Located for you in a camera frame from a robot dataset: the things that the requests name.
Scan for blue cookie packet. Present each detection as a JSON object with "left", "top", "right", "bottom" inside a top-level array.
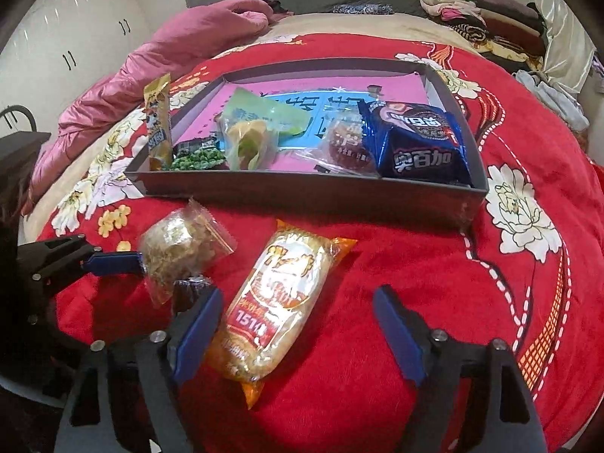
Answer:
[{"left": 357, "top": 99, "right": 474, "bottom": 186}]

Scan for red floral blanket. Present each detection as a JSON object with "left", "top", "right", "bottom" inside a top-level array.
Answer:
[{"left": 35, "top": 33, "right": 604, "bottom": 453}]

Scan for white satin curtain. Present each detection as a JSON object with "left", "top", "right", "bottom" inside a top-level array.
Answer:
[{"left": 528, "top": 0, "right": 598, "bottom": 95}]

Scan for small dark brown candy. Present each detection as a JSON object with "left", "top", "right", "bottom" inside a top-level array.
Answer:
[{"left": 172, "top": 276, "right": 213, "bottom": 314}]

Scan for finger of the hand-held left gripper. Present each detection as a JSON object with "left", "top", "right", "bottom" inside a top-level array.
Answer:
[
  {"left": 16, "top": 235, "right": 145, "bottom": 277},
  {"left": 19, "top": 269, "right": 90, "bottom": 328}
]

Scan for pink and blue book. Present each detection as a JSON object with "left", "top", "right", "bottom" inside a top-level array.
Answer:
[{"left": 189, "top": 73, "right": 430, "bottom": 177}]

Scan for clear bag with brown pastry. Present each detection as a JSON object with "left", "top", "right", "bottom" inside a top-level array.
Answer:
[{"left": 302, "top": 104, "right": 378, "bottom": 177}]

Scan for pink quilt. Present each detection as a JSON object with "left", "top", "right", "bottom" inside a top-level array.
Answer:
[{"left": 21, "top": 0, "right": 284, "bottom": 208}]

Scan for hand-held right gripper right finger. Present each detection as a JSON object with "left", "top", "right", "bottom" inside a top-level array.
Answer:
[{"left": 372, "top": 284, "right": 550, "bottom": 453}]

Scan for pile of folded clothes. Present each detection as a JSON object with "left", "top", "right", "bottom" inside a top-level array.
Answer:
[{"left": 421, "top": 0, "right": 548, "bottom": 74}]

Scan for dark maroon cloth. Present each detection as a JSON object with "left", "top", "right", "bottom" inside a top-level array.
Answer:
[{"left": 255, "top": 0, "right": 293, "bottom": 22}]

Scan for dark grey cardboard box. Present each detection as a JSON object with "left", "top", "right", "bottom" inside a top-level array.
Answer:
[{"left": 123, "top": 59, "right": 489, "bottom": 227}]

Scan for black metal chair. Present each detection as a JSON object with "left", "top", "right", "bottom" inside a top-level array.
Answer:
[{"left": 0, "top": 106, "right": 39, "bottom": 135}]

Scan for clear bag of nut snack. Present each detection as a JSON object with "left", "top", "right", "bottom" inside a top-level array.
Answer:
[{"left": 138, "top": 198, "right": 237, "bottom": 305}]

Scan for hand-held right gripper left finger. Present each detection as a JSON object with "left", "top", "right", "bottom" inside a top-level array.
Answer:
[{"left": 52, "top": 285, "right": 225, "bottom": 453}]

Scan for long yellow snack packet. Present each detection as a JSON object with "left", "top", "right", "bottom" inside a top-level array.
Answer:
[{"left": 143, "top": 73, "right": 174, "bottom": 171}]

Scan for orange bread packet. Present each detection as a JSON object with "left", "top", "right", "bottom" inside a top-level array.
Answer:
[{"left": 205, "top": 219, "right": 358, "bottom": 410}]

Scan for green cake packet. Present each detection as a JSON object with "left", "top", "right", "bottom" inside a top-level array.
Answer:
[{"left": 219, "top": 87, "right": 307, "bottom": 171}]

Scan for dark patterned cloth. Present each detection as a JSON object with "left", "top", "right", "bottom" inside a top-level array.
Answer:
[{"left": 330, "top": 4, "right": 393, "bottom": 16}]

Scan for black green pea packet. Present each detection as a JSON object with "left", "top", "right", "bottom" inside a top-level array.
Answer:
[{"left": 170, "top": 136, "right": 226, "bottom": 171}]

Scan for pale blue clothes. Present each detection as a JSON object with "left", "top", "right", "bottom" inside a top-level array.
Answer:
[{"left": 514, "top": 70, "right": 590, "bottom": 133}]

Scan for white wardrobe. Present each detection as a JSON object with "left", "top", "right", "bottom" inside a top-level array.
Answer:
[{"left": 0, "top": 0, "right": 156, "bottom": 133}]

